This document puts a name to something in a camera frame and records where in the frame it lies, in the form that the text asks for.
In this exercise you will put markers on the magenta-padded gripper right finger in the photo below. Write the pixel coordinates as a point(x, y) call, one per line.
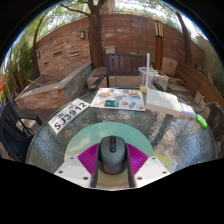
point(151, 170)

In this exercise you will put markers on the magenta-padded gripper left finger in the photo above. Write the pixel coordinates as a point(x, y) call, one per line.
point(74, 170)

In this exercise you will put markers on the grey and black computer mouse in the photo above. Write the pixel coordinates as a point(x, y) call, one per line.
point(112, 156)

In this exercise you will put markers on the green mouse pad, pink rest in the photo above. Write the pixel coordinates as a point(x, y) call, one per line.
point(90, 135)

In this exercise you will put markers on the yellow card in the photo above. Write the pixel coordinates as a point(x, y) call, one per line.
point(165, 161)

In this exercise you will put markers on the white license plate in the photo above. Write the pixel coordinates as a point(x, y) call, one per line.
point(68, 115)

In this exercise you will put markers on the open white book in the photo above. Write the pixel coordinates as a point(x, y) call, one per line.
point(163, 101)

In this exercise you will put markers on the green wipes packet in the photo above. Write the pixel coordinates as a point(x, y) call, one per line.
point(201, 121)

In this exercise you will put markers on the black metal chair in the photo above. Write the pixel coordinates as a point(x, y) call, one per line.
point(13, 133)

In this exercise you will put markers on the colourful sticker sheet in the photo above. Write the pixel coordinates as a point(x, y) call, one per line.
point(116, 99)

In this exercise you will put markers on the brown wicker chair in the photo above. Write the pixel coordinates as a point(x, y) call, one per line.
point(216, 123)

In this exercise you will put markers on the raised stone planter bed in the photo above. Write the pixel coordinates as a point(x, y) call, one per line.
point(43, 95)

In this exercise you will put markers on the clear plastic cup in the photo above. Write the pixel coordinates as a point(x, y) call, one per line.
point(142, 78)

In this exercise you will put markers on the white drinking straw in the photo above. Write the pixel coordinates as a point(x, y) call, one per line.
point(147, 68)

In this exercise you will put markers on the beige square cushion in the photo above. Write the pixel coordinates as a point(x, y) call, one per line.
point(170, 66)

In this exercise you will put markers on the dark wooden slatted chair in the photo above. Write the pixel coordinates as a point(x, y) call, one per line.
point(123, 65)

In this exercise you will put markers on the thin leaning tree trunk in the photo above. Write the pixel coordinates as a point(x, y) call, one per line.
point(35, 56)

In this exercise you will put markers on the slim curved tree trunk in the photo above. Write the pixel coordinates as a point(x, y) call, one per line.
point(186, 40)

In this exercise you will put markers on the forked tree trunk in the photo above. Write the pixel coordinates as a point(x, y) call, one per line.
point(95, 36)

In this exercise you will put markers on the wall lamp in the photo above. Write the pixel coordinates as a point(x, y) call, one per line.
point(38, 55)
point(82, 35)

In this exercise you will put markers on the wooden garden lamp post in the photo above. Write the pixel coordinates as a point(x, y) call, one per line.
point(158, 46)

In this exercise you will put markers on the grey wall utility box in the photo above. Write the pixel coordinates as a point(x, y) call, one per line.
point(110, 50)

